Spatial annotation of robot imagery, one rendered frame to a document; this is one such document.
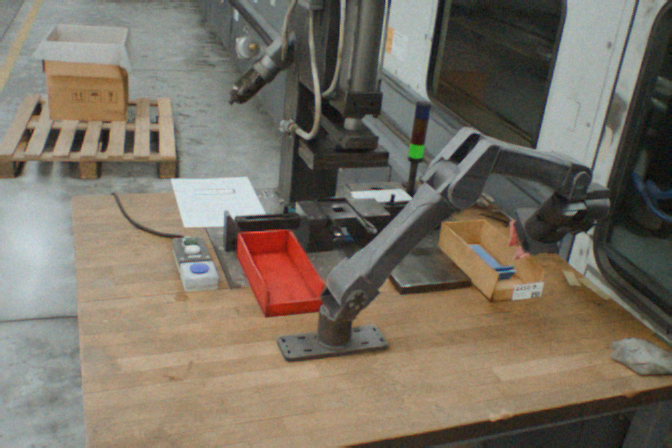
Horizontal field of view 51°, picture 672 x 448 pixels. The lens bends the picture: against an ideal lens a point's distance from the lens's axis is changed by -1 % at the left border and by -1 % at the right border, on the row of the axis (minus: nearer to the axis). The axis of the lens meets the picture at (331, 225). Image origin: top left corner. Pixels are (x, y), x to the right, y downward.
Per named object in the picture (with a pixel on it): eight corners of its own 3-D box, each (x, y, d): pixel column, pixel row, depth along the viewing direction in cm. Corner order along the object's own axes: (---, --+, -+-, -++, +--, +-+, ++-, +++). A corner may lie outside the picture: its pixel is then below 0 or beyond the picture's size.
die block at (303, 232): (306, 253, 162) (308, 223, 159) (293, 233, 171) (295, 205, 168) (385, 247, 169) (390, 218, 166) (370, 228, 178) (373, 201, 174)
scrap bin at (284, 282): (265, 318, 137) (266, 291, 134) (236, 256, 158) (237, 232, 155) (323, 311, 141) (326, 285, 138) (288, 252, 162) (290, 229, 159)
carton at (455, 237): (490, 306, 151) (497, 274, 147) (436, 251, 172) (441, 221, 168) (540, 300, 155) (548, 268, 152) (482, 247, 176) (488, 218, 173)
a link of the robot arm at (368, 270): (341, 299, 131) (465, 172, 129) (355, 319, 126) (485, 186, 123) (320, 283, 128) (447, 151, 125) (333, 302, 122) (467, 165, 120)
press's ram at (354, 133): (312, 184, 154) (324, 46, 141) (279, 143, 176) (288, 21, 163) (387, 180, 160) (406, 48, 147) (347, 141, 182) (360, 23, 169)
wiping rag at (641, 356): (592, 348, 140) (638, 382, 129) (594, 336, 139) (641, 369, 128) (645, 339, 145) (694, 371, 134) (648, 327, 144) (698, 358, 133)
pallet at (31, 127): (28, 113, 503) (26, 93, 496) (171, 116, 527) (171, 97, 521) (-4, 178, 398) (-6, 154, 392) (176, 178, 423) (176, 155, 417)
